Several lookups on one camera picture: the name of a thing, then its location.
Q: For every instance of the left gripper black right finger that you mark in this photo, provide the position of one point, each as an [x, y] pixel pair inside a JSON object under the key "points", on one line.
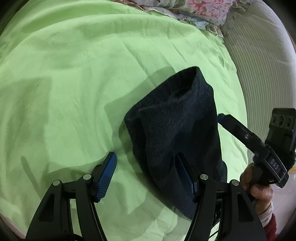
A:
{"points": [[188, 175]]}

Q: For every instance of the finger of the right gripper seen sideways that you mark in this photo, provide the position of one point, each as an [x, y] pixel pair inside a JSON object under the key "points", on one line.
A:
{"points": [[238, 130]]}

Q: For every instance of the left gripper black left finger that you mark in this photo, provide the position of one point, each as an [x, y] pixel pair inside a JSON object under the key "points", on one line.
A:
{"points": [[102, 175]]}

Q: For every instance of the black fleece pants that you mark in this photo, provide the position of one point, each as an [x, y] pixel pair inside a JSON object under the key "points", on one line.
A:
{"points": [[177, 117]]}

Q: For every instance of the person's right hand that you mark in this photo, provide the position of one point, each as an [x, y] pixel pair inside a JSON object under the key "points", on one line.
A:
{"points": [[262, 194]]}

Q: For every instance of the red sweater sleeve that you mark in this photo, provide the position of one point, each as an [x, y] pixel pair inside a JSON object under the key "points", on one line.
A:
{"points": [[270, 229]]}

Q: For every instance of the striped white headboard cushion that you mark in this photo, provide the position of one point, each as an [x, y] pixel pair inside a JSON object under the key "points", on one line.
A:
{"points": [[264, 56]]}

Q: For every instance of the green bed sheet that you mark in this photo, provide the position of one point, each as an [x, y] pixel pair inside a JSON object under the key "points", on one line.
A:
{"points": [[70, 71]]}

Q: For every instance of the floral pink pillow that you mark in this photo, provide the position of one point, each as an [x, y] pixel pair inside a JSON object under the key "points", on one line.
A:
{"points": [[203, 14]]}

